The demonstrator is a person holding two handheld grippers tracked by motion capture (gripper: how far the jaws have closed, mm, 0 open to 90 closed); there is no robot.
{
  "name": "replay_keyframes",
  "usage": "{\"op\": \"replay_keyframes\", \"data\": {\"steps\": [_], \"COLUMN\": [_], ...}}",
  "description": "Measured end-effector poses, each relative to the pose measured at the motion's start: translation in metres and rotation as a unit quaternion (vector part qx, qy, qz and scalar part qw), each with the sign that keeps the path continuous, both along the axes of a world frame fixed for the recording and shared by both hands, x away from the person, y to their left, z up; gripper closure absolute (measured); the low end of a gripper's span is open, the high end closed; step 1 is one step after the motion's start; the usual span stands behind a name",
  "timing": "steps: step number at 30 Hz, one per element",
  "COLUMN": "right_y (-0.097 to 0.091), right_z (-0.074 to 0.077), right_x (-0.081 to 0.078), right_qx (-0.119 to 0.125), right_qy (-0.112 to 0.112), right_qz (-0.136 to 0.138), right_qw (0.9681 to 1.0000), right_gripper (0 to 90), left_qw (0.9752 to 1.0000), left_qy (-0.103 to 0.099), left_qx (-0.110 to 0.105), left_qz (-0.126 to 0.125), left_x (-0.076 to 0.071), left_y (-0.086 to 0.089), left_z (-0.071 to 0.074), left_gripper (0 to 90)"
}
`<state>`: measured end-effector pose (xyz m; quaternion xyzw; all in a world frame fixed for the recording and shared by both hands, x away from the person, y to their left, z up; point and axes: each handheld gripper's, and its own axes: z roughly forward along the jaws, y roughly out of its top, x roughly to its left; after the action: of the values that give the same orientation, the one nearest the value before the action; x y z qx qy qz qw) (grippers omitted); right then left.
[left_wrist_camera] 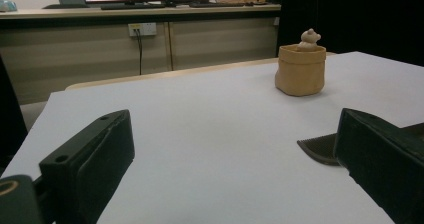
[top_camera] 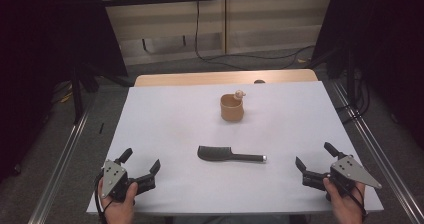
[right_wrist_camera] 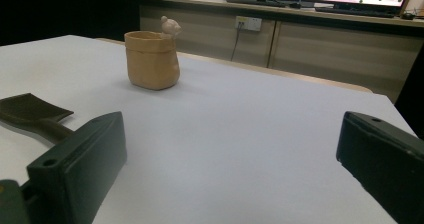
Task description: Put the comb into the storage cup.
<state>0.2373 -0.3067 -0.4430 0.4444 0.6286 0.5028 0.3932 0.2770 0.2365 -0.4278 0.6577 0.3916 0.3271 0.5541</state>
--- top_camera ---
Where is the bundle of black floor cables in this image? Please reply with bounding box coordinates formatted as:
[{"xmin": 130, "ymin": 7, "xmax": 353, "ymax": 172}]
[{"xmin": 335, "ymin": 68, "xmax": 372, "ymax": 125}]

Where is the black comb with handle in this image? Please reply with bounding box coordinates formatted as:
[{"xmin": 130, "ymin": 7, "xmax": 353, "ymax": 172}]
[{"xmin": 196, "ymin": 145, "xmax": 268, "ymax": 164}]

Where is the white board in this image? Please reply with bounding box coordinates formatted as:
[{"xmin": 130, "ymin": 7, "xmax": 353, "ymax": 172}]
[{"xmin": 86, "ymin": 80, "xmax": 385, "ymax": 216}]

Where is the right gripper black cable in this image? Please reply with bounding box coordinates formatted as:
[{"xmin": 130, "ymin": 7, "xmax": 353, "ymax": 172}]
[{"xmin": 333, "ymin": 176, "xmax": 368, "ymax": 219}]

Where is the long black floor cable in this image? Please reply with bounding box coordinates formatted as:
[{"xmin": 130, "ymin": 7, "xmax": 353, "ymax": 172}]
[{"xmin": 194, "ymin": 0, "xmax": 316, "ymax": 71}]

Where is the wooden table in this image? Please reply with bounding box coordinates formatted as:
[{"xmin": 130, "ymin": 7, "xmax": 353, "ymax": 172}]
[{"xmin": 133, "ymin": 68, "xmax": 319, "ymax": 88}]

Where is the tan cup with small figure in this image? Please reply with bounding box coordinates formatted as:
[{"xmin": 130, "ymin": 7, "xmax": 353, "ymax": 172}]
[{"xmin": 219, "ymin": 89, "xmax": 247, "ymax": 123}]

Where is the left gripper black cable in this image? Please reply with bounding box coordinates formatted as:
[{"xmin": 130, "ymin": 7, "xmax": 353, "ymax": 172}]
[{"xmin": 94, "ymin": 172, "xmax": 111, "ymax": 224}]

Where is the person's left hand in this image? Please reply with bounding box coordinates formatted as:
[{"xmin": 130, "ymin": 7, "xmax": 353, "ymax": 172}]
[{"xmin": 97, "ymin": 178, "xmax": 139, "ymax": 224}]

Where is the aluminium rail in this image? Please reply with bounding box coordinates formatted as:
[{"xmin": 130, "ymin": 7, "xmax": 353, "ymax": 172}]
[
  {"xmin": 27, "ymin": 93, "xmax": 98, "ymax": 224},
  {"xmin": 327, "ymin": 78, "xmax": 424, "ymax": 224}
]

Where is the person's right hand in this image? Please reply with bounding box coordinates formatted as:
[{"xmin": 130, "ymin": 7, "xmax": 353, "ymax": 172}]
[{"xmin": 322, "ymin": 177, "xmax": 366, "ymax": 224}]

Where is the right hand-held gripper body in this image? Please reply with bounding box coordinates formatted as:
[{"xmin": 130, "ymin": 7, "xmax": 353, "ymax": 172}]
[{"xmin": 327, "ymin": 154, "xmax": 383, "ymax": 199}]

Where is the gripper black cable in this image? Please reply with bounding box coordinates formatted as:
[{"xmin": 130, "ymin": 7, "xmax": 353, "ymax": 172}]
[
  {"xmin": 333, "ymin": 176, "xmax": 368, "ymax": 219},
  {"xmin": 94, "ymin": 172, "xmax": 111, "ymax": 224}
]

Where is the short black wall cable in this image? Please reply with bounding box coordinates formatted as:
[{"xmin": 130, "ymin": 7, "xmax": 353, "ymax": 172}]
[{"xmin": 141, "ymin": 35, "xmax": 188, "ymax": 56}]

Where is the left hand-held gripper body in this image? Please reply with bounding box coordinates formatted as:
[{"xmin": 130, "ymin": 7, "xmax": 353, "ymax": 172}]
[{"xmin": 99, "ymin": 159, "xmax": 138, "ymax": 204}]

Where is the black metal stand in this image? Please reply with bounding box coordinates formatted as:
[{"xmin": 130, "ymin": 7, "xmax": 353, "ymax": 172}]
[{"xmin": 71, "ymin": 63, "xmax": 134, "ymax": 125}]

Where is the dark curtain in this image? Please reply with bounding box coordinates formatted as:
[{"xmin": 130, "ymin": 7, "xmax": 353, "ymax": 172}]
[
  {"xmin": 311, "ymin": 0, "xmax": 424, "ymax": 149},
  {"xmin": 0, "ymin": 0, "xmax": 130, "ymax": 182}
]

